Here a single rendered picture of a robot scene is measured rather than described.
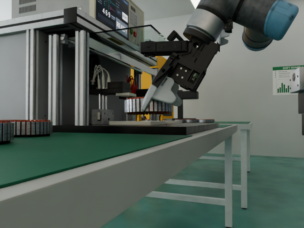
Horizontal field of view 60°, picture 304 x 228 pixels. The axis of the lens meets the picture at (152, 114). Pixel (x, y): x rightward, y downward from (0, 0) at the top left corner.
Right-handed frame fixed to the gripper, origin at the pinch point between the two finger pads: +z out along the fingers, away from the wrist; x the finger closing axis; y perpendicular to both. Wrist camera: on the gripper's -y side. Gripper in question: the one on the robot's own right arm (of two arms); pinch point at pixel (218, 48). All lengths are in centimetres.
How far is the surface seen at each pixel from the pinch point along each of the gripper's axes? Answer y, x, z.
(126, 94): -32, -52, 28
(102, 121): -41, -52, 37
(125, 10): -39, -34, -10
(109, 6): -40, -46, -6
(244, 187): 23, 105, 96
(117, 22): -40, -40, -2
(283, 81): 142, 463, -43
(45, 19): -52, -69, 6
